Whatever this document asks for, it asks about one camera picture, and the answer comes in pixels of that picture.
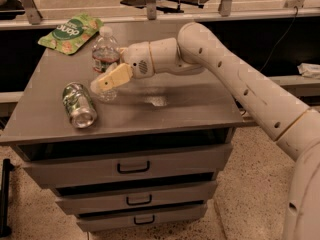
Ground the middle grey drawer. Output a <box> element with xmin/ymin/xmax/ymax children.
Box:
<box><xmin>56</xmin><ymin>181</ymin><xmax>217</xmax><ymax>215</ymax></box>

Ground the black stand at left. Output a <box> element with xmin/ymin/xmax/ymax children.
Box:
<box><xmin>0</xmin><ymin>158</ymin><xmax>14</xmax><ymax>237</ymax></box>

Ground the grey drawer cabinet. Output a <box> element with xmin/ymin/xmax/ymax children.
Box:
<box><xmin>0</xmin><ymin>19</ymin><xmax>245</xmax><ymax>233</ymax></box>

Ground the black cable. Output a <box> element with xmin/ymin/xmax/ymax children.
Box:
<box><xmin>259</xmin><ymin>5</ymin><xmax>299</xmax><ymax>73</ymax></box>

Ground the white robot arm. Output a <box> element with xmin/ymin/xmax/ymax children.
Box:
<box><xmin>91</xmin><ymin>22</ymin><xmax>320</xmax><ymax>240</ymax></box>

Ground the white packet on ledge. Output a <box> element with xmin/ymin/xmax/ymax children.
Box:
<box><xmin>298</xmin><ymin>63</ymin><xmax>320</xmax><ymax>79</ymax></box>

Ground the green soda can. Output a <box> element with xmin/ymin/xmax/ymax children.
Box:
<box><xmin>62</xmin><ymin>82</ymin><xmax>97</xmax><ymax>129</ymax></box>

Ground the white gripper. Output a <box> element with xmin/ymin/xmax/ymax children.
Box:
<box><xmin>90</xmin><ymin>42</ymin><xmax>155</xmax><ymax>94</ymax></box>

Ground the green snack bag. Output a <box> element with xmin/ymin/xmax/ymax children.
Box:
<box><xmin>38</xmin><ymin>14</ymin><xmax>103</xmax><ymax>55</ymax></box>

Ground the top grey drawer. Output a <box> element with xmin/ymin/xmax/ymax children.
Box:
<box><xmin>23</xmin><ymin>143</ymin><xmax>232</xmax><ymax>189</ymax></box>

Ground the bottom grey drawer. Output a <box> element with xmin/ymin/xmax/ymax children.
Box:
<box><xmin>77</xmin><ymin>203</ymin><xmax>207</xmax><ymax>232</ymax></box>

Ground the grey drawer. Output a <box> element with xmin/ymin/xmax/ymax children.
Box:
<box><xmin>56</xmin><ymin>181</ymin><xmax>217</xmax><ymax>215</ymax></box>
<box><xmin>23</xmin><ymin>143</ymin><xmax>232</xmax><ymax>189</ymax></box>
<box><xmin>77</xmin><ymin>203</ymin><xmax>207</xmax><ymax>232</ymax></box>

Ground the clear plastic water bottle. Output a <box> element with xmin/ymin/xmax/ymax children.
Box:
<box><xmin>91</xmin><ymin>25</ymin><xmax>122</xmax><ymax>102</ymax></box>

